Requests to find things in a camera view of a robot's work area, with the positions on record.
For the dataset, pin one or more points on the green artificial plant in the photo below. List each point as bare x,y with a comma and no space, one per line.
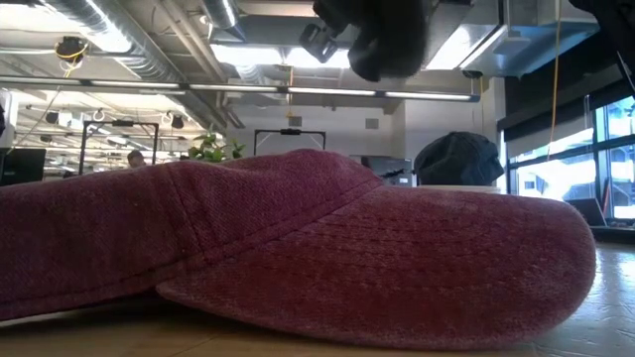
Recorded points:
213,151

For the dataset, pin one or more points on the navy blue baseball cap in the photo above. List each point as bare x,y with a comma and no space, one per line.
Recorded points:
459,158

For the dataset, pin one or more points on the person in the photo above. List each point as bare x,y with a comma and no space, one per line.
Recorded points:
135,158

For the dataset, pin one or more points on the black monitor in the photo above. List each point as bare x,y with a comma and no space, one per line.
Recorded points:
22,166

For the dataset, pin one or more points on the maroon baseball cap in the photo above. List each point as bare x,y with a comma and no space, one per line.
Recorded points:
347,248

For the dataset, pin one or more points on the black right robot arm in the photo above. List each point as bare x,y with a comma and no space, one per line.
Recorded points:
615,25

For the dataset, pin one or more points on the long ceiling light strip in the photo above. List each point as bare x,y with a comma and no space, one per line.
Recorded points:
233,88

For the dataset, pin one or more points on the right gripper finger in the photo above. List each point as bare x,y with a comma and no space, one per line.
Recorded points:
318,43

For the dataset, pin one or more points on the silver ventilation duct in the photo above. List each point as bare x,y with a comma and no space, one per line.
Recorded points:
144,54

